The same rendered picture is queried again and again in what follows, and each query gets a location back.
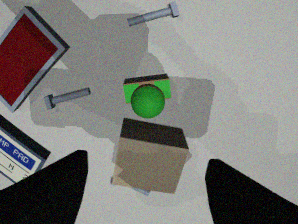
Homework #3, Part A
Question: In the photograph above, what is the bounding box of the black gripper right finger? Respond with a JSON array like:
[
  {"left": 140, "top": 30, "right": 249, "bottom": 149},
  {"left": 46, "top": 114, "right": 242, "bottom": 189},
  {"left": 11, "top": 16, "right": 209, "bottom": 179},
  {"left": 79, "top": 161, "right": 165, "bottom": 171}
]
[{"left": 205, "top": 159, "right": 298, "bottom": 224}]

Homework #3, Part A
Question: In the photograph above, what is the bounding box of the red ink pad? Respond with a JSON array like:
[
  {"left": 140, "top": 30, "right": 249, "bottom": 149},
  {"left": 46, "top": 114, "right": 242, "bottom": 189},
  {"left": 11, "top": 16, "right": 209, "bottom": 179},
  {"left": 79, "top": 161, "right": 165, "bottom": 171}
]
[{"left": 0, "top": 6, "right": 71, "bottom": 113}]

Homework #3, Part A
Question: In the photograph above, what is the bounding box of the rubber stamp with green knob handle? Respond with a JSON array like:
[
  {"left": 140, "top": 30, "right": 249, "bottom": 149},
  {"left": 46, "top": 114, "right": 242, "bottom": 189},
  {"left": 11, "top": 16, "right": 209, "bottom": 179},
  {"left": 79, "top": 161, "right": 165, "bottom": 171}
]
[{"left": 124, "top": 73, "right": 172, "bottom": 119}]

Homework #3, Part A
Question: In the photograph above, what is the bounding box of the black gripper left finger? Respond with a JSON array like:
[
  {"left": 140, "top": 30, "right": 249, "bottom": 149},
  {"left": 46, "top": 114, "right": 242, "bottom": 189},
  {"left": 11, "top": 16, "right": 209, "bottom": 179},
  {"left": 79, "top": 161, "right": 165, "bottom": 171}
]
[{"left": 0, "top": 151, "right": 88, "bottom": 224}]

